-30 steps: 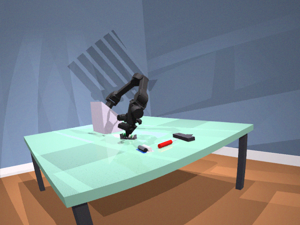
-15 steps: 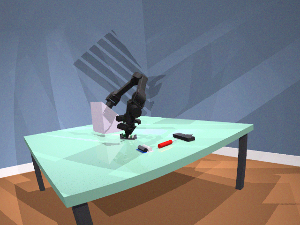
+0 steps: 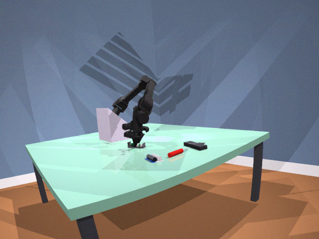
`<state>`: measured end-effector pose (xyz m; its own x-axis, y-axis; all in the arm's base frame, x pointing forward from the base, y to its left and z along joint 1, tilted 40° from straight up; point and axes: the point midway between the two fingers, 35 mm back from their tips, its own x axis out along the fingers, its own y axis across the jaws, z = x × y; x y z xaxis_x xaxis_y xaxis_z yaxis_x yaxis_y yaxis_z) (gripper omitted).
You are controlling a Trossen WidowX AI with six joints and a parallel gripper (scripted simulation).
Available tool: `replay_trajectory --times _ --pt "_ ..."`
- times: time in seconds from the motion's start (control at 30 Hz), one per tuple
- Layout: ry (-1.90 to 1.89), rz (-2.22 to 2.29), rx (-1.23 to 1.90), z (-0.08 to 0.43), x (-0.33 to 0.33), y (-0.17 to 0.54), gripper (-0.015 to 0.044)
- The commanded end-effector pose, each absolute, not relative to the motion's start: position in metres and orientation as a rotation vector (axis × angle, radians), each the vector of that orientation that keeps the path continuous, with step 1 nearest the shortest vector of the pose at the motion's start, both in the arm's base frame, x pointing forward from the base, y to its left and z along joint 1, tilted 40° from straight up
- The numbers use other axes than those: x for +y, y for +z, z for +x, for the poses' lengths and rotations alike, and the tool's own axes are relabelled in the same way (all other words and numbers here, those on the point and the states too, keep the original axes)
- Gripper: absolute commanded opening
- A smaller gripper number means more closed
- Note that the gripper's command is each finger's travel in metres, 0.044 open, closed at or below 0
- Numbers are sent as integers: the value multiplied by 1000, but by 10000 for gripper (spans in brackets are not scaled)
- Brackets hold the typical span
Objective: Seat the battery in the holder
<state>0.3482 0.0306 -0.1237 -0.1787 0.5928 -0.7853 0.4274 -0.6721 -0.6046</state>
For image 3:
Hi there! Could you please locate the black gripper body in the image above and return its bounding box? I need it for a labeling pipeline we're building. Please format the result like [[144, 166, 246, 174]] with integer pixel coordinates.
[[124, 120, 149, 138]]

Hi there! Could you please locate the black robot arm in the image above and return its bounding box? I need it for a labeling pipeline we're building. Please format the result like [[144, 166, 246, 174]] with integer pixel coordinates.
[[112, 75, 157, 131]]

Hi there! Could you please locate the red-handled screwdriver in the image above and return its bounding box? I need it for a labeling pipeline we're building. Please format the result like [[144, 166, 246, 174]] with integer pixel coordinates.
[[168, 147, 190, 157]]

